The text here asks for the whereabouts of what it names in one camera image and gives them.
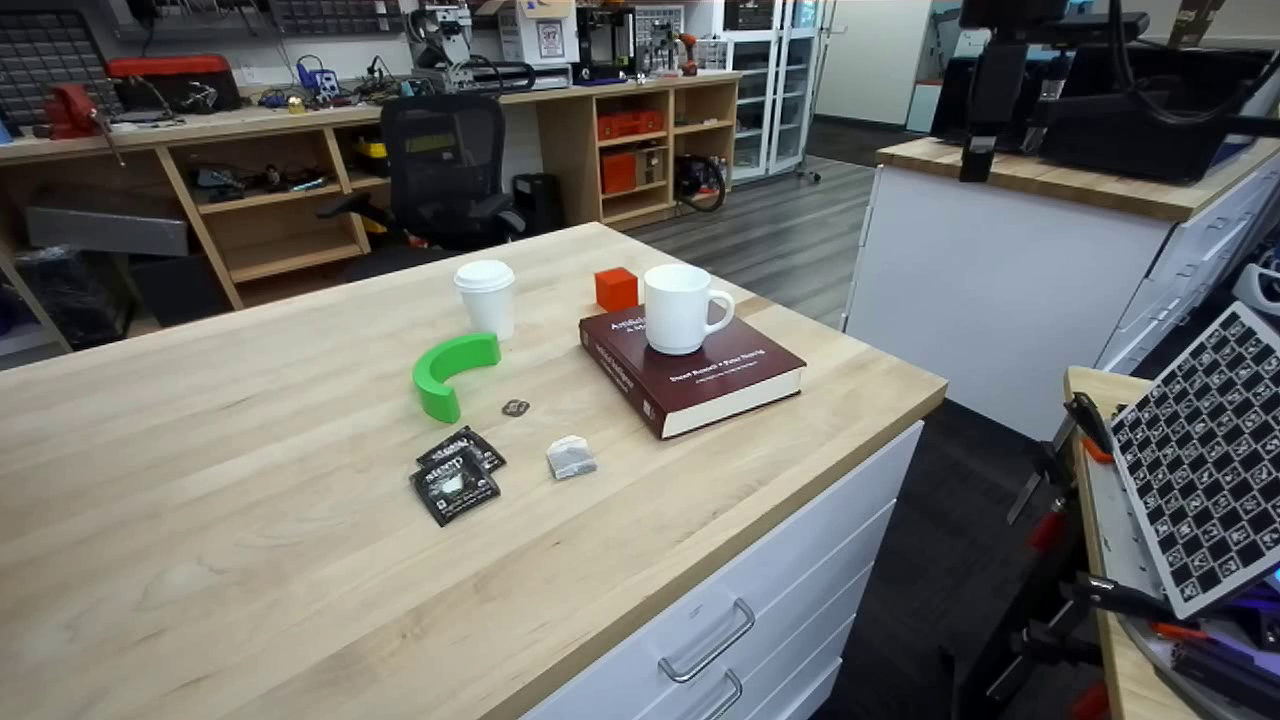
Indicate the grey white teabag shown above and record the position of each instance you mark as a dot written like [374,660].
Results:
[570,459]

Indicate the small dark teabag tag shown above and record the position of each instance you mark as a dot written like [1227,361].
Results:
[513,404]

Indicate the white lidded paper cup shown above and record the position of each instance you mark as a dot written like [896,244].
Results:
[484,297]

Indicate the white ceramic mug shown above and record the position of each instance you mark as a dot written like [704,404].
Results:
[676,314]

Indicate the maroon hardcover book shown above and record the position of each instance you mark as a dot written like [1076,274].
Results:
[704,386]

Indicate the orange cube block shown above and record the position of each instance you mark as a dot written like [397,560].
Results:
[613,288]

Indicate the black foil packet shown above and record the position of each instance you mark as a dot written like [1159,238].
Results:
[472,443]
[457,488]

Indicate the black box under workbench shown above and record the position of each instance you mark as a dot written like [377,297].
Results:
[537,200]

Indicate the tall orange storage bin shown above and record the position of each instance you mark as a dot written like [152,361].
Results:
[617,175]

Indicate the green curved plastic piece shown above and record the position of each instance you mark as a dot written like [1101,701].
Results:
[437,378]

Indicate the long wooden workbench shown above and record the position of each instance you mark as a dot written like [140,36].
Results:
[570,147]

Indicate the flat orange storage bin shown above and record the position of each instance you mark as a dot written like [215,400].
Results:
[629,122]

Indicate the black office chair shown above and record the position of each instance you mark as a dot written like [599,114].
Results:
[444,165]

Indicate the white drawer cabinet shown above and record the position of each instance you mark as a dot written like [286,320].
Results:
[803,587]

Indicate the white glass-door shelf cabinet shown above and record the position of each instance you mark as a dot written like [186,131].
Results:
[773,92]

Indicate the white cabinet with wood top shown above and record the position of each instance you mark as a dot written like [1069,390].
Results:
[985,282]

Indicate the black red tripod stand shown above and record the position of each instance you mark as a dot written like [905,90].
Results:
[1046,532]

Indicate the black equipment on cabinet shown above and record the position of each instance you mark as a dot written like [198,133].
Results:
[1132,133]

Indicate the grey flat board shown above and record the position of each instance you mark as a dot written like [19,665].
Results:
[107,228]

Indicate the red black toolbox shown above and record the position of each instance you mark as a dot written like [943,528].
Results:
[172,69]

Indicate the black white checkerboard panel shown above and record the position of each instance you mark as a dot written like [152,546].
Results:
[1205,460]

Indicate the red bench vise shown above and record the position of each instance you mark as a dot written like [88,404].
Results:
[70,111]

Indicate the black frame 3D printer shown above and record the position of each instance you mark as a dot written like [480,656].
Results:
[607,41]

